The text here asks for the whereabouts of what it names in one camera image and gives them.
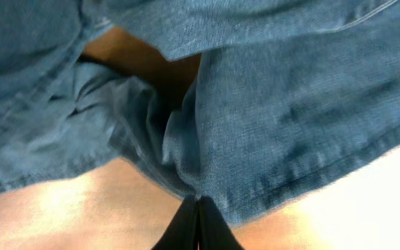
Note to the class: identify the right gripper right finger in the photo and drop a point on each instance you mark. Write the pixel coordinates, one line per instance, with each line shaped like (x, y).
(214, 232)

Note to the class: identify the blue denim jeans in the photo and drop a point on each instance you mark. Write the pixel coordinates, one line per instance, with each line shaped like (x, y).
(289, 96)

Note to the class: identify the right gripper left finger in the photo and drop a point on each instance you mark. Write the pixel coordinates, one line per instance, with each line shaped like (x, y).
(181, 234)

